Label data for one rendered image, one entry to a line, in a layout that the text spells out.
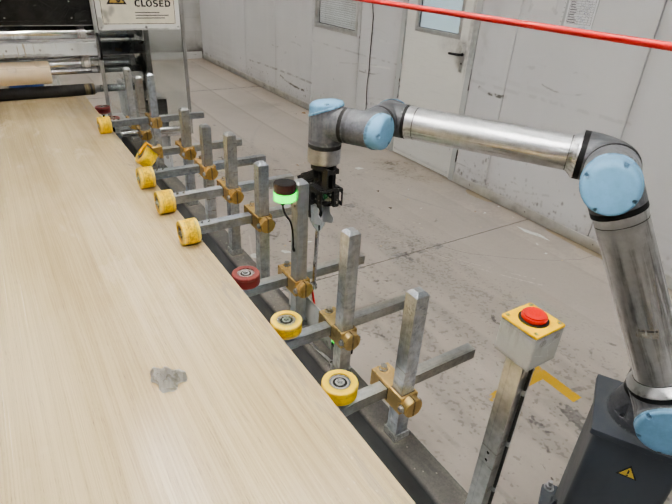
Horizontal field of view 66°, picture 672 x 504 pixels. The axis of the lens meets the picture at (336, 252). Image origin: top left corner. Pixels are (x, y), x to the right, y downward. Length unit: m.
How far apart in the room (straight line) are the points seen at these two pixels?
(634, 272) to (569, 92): 2.85
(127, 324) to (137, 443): 0.37
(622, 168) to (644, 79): 2.60
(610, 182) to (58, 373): 1.22
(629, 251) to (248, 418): 0.86
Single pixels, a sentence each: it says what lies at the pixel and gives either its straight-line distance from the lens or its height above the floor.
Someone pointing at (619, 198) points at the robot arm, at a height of 1.31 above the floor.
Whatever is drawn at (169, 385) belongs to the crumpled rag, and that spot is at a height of 0.91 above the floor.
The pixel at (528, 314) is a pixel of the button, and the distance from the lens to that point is 0.86.
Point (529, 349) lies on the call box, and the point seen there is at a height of 1.19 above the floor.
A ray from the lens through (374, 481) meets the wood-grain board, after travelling 1.00.
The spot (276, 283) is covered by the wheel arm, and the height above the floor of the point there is 0.85.
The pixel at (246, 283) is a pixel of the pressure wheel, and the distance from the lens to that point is 1.47.
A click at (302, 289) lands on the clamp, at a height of 0.86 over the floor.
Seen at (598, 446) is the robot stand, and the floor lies 0.54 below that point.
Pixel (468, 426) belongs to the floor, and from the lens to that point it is 2.38.
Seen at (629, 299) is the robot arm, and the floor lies 1.08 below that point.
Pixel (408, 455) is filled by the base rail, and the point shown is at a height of 0.70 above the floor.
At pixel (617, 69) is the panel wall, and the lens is 3.85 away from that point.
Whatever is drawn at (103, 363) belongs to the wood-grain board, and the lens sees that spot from 1.26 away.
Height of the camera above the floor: 1.70
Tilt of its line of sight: 30 degrees down
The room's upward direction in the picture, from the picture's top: 3 degrees clockwise
